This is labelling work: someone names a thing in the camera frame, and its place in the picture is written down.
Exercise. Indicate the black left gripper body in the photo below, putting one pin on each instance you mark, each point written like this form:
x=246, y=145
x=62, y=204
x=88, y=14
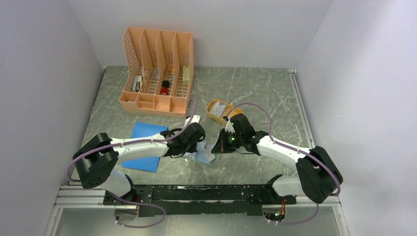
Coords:
x=191, y=147

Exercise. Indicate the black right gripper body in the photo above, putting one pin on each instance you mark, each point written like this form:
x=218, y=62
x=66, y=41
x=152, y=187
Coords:
x=236, y=140

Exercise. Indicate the yellow oval tray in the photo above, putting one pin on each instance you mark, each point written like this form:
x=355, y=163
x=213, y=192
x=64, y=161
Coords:
x=229, y=112

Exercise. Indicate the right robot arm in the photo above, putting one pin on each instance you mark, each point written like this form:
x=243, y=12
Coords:
x=317, y=176

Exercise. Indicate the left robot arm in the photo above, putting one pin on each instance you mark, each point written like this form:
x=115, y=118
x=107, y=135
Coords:
x=95, y=162

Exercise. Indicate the silver VIP card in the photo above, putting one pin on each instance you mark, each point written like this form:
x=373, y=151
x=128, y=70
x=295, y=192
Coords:
x=218, y=109

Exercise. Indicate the blue notebook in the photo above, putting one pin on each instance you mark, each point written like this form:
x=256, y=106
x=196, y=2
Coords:
x=143, y=158

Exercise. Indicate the red black small bottle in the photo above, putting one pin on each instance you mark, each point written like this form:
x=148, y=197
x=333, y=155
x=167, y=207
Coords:
x=165, y=87

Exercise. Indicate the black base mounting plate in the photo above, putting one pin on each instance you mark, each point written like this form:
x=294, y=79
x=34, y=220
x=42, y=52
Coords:
x=206, y=199

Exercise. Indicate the pale green eraser block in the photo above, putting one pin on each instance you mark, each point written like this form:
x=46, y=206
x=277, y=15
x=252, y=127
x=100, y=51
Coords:
x=185, y=75

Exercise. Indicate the white grey utility knife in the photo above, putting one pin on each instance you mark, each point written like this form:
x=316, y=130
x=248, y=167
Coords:
x=137, y=83

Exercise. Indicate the orange plastic file organizer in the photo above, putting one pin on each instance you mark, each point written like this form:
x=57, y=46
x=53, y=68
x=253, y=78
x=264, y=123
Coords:
x=158, y=55

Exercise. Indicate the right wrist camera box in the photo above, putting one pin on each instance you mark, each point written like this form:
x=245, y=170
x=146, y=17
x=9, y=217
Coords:
x=229, y=127

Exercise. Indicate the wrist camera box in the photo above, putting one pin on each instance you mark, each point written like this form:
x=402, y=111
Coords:
x=229, y=127
x=192, y=119

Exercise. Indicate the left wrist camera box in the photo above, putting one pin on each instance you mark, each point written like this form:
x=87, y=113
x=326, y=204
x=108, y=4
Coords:
x=192, y=119

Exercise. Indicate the aluminium table edge rail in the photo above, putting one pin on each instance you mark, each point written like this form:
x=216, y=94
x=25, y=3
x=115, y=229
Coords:
x=301, y=108

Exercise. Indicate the aluminium front frame rail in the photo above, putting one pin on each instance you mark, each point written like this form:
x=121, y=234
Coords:
x=74, y=196

